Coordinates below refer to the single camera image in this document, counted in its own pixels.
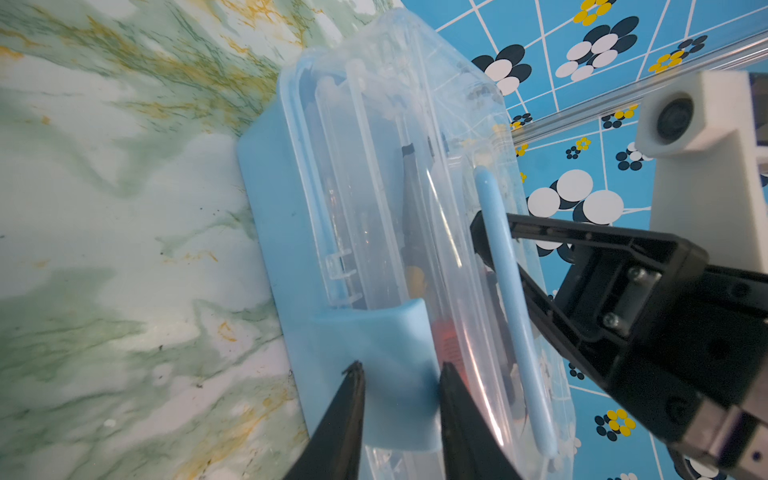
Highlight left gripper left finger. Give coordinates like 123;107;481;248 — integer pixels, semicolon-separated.
284;361;366;480

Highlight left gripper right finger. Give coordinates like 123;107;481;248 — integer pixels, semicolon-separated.
439;362;521;480

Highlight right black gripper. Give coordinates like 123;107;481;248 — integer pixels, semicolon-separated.
498;214;767;479

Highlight small orange screwdriver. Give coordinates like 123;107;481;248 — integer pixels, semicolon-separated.
431;320;469;386

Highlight yellow-handled pliers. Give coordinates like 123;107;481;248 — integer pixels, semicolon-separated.
401;143;428;299

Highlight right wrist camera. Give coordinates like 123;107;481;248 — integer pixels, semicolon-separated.
635;70;767;273

